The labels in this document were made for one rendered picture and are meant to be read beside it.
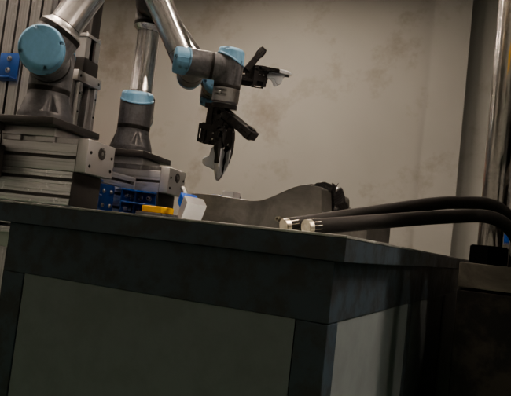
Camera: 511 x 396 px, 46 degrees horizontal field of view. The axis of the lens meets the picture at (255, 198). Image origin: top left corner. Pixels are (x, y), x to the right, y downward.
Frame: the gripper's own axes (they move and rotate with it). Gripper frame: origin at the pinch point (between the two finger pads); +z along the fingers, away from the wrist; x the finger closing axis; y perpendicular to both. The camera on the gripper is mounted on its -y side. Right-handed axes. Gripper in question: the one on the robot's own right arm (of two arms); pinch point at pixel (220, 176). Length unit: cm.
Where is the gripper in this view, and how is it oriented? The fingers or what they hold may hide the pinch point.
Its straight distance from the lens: 169.3
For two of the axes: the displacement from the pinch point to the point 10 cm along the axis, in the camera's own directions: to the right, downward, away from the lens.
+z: -1.5, 9.9, 0.7
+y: -8.9, -1.7, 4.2
